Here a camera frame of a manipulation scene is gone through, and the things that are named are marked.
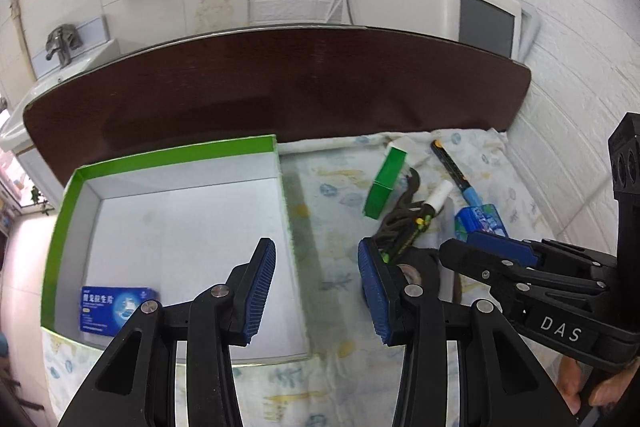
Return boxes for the white sink basin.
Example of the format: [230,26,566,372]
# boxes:
[1,39,122,154]

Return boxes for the person's right hand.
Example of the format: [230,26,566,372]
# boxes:
[555,353,640,415]

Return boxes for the brown wooden comb massager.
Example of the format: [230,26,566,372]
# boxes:
[451,272,464,305]

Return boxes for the small green box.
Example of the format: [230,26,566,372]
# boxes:
[363,146,407,219]

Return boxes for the dark wooden headboard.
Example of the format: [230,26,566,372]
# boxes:
[30,25,532,182]

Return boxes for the black marker white cap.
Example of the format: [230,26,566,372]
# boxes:
[373,170,454,263]

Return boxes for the black electrical tape roll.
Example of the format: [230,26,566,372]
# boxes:
[396,248,442,298]

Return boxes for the black marker blue cap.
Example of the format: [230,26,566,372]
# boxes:
[431,140,483,207]

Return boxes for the white USB charger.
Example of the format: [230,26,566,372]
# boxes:
[387,135,427,169]

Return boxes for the grey-brown hair claw clip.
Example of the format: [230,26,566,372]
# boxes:
[373,168,425,262]

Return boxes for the blue chewing gum container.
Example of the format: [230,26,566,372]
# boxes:
[454,204,509,242]

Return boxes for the metal sink faucet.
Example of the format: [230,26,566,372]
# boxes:
[46,24,82,67]

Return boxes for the giraffe print cloth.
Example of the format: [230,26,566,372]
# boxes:
[41,126,572,427]

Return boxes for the blue medicine tablet box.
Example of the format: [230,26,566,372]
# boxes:
[78,286,157,337]

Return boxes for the large green open box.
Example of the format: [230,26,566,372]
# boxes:
[40,135,309,364]

